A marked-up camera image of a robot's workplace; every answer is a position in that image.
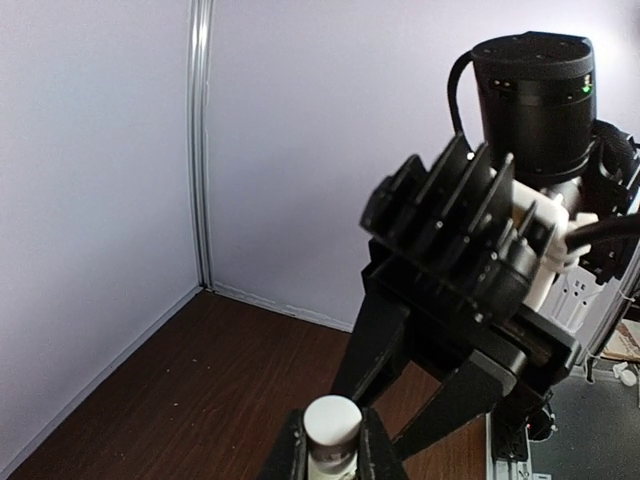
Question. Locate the left aluminium corner post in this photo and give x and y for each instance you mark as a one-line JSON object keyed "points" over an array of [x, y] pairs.
{"points": [[197, 101]]}

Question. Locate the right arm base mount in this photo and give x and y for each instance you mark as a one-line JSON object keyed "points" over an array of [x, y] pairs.
{"points": [[510, 441]]}

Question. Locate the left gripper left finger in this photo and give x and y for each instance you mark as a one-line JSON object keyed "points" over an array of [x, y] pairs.
{"points": [[287, 457]]}

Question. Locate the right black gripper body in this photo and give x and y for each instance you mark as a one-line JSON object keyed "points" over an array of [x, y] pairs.
{"points": [[439, 339]]}

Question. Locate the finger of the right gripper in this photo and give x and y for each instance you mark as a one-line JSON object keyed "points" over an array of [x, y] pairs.
{"points": [[478, 386], [375, 354]]}

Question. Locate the white nail polish bottle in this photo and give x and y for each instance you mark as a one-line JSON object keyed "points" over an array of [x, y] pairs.
{"points": [[331, 465]]}

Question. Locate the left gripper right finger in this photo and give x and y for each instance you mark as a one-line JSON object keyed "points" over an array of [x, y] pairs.
{"points": [[376, 456]]}

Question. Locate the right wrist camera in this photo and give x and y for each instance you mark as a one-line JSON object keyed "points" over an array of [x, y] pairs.
{"points": [[479, 238]]}

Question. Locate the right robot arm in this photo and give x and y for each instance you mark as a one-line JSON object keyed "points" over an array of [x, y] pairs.
{"points": [[533, 96]]}

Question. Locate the white nail polish cap brush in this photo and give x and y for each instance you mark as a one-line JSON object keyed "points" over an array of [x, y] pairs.
{"points": [[332, 421]]}

